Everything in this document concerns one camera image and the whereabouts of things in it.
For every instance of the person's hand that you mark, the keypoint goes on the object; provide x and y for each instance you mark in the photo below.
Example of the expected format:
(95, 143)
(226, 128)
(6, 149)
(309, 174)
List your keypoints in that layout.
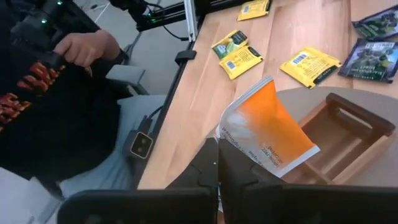
(84, 46)

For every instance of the grey chair armrest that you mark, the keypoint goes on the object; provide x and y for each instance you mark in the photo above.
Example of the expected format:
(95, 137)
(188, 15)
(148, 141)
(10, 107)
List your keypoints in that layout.
(124, 74)

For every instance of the white aluminium post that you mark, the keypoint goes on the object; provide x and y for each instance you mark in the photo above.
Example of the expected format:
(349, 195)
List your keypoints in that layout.
(190, 18)

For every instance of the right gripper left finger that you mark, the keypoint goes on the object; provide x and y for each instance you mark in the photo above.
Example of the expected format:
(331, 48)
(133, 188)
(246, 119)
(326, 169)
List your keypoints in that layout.
(186, 202)

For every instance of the person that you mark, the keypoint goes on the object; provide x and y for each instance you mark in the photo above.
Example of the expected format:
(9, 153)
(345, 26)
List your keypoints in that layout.
(62, 124)

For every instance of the dark blue tea packet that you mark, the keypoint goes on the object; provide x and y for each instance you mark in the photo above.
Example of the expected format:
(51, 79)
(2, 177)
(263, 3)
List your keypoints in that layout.
(370, 60)
(377, 25)

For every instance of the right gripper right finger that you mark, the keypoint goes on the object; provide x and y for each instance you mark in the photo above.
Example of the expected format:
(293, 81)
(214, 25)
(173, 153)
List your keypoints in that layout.
(280, 205)

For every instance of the silver-framed black camera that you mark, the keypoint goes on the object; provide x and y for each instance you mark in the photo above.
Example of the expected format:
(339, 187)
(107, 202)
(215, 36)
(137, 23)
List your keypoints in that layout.
(141, 145)

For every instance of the wooden tea box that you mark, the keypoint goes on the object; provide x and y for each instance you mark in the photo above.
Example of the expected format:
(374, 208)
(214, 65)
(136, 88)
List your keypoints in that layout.
(348, 137)

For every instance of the black table frame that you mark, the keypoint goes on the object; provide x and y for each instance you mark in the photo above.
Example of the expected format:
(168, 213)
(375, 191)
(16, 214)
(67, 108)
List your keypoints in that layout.
(174, 90)

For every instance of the yellow green tea packet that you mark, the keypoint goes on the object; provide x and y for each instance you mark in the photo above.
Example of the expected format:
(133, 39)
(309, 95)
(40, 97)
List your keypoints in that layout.
(230, 45)

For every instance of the orange white tea packet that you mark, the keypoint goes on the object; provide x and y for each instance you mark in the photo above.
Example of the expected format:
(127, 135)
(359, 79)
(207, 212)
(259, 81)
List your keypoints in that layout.
(267, 124)

